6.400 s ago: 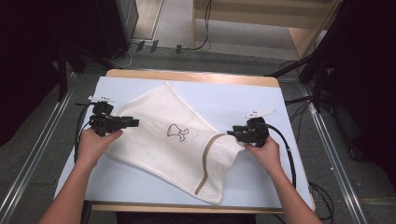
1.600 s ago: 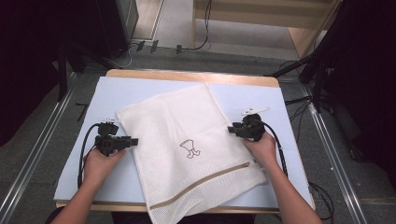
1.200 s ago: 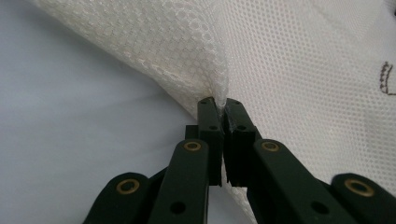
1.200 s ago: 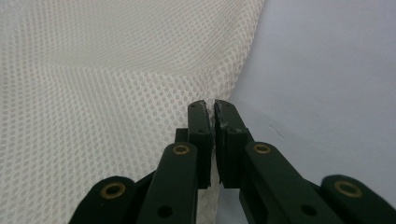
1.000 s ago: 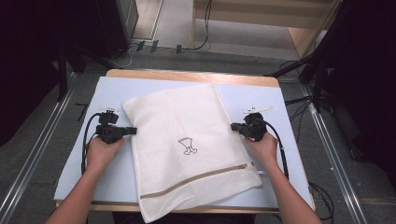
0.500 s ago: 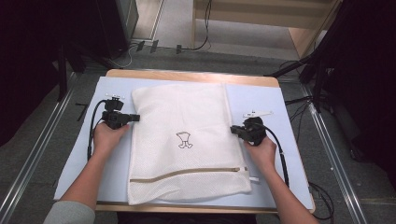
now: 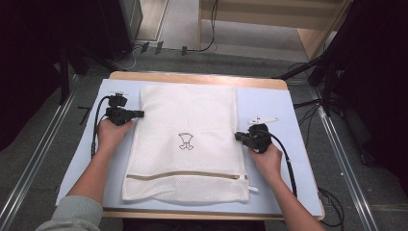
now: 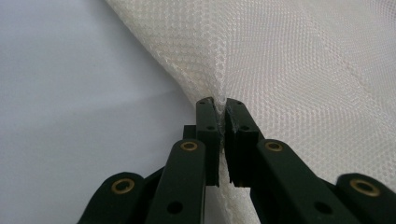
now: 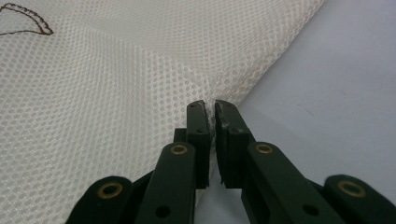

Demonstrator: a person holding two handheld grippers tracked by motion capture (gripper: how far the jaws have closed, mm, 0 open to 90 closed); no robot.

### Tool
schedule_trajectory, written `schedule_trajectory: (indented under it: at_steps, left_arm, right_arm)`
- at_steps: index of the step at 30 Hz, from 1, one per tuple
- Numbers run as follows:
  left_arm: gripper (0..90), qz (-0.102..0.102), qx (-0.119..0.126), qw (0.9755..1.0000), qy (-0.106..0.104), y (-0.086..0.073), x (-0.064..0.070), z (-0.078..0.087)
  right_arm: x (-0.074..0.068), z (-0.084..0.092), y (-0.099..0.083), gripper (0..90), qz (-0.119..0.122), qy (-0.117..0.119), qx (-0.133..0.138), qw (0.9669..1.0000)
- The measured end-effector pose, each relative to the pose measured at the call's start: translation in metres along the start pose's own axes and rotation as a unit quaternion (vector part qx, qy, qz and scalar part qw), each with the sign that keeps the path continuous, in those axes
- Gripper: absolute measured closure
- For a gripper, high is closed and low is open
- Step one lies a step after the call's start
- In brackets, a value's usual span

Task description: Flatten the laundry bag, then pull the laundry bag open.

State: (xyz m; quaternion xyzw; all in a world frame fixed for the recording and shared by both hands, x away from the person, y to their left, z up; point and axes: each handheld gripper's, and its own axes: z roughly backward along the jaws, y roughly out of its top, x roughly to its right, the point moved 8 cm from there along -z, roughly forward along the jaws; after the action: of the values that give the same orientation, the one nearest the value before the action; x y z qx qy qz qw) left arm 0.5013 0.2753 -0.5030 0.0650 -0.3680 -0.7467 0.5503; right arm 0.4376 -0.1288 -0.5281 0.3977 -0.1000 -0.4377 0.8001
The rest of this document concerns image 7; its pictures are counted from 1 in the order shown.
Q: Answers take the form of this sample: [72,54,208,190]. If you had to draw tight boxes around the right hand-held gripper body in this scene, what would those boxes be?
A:
[242,115,280,155]

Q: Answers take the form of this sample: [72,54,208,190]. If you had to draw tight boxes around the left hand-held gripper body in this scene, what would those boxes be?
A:
[105,90,135,126]

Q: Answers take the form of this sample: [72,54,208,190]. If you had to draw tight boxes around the white mesh laundry bag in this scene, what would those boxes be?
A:
[121,84,260,204]

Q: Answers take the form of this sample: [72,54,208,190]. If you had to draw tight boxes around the person's right hand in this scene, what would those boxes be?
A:
[248,142,284,184]

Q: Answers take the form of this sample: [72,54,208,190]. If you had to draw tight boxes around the person's left hand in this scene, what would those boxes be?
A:
[96,117,136,152]

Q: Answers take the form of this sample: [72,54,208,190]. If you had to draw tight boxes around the light blue mat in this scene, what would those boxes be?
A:
[55,78,323,217]

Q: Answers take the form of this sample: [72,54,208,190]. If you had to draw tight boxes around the wooden table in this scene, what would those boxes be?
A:
[57,70,326,221]

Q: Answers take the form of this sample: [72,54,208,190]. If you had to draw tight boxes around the black metal stand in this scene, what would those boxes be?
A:
[272,54,341,117]
[57,42,114,106]

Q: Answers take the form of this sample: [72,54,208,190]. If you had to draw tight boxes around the dark cabinet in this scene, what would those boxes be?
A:
[97,0,144,61]

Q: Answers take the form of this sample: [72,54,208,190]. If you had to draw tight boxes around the light wooden shelf unit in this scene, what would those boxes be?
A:
[196,0,354,62]

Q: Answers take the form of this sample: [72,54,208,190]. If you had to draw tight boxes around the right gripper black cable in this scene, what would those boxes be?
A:
[260,129,298,198]

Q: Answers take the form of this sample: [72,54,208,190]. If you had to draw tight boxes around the white floor cable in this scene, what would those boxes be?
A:
[112,44,143,71]

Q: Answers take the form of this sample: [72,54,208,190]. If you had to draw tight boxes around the thin black floor cables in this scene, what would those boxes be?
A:
[293,62,323,148]

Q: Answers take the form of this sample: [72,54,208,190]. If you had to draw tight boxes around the metal floor rail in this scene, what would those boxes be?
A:
[309,86,381,231]
[0,74,81,231]

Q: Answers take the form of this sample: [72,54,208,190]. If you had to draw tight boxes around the coiled black floor cable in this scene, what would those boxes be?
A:
[317,187,345,229]

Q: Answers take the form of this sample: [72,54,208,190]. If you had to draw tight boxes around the hanging black cable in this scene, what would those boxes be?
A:
[187,0,219,54]

